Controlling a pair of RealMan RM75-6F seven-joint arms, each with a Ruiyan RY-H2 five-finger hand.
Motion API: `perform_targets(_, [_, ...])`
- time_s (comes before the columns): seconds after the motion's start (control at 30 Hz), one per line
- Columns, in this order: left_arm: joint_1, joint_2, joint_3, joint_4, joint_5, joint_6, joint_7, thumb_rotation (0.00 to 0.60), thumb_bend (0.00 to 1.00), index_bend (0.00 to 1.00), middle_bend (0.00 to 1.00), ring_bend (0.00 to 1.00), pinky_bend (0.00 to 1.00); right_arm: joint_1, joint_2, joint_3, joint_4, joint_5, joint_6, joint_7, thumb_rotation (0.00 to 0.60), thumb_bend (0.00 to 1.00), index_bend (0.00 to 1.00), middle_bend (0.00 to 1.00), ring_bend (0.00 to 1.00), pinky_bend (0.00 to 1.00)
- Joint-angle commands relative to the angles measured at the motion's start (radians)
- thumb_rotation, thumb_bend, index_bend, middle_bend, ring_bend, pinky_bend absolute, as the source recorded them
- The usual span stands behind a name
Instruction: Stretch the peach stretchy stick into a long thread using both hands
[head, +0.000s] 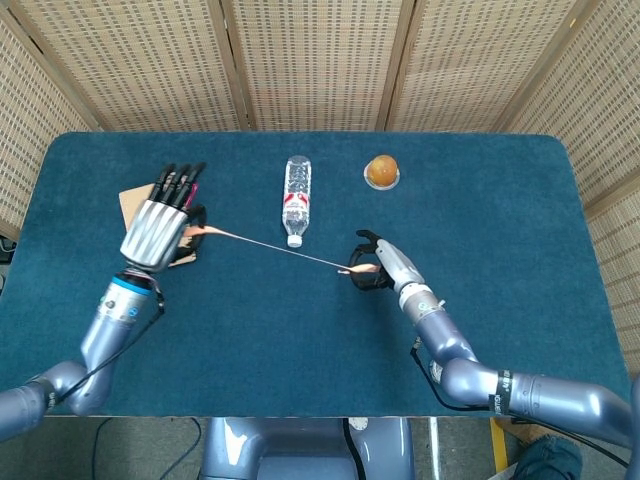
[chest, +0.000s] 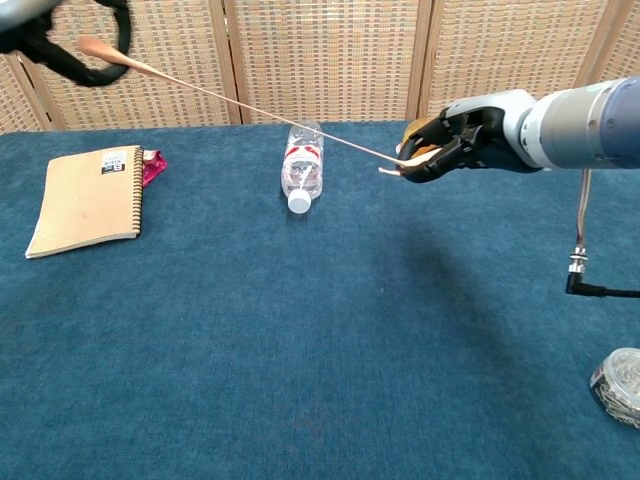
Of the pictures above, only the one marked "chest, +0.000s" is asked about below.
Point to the woven folding screen panel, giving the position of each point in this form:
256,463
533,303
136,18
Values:
12,100
620,50
510,40
340,50
175,50

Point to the blue table mat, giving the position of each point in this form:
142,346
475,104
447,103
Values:
250,350

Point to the pink snack packet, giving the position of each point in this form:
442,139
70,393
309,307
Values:
154,167

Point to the clear plastic water bottle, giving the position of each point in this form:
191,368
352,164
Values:
302,170

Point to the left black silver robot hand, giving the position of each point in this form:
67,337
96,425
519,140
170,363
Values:
70,62

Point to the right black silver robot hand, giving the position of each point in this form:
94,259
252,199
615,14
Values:
485,130

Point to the orange-pink rubber sausage toy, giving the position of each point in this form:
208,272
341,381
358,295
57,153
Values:
100,50

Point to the kraft spiral notebook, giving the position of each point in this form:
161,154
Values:
85,205

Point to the clear round paperclip box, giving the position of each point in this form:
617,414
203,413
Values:
620,385

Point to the orange jelly cup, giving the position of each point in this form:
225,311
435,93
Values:
414,129

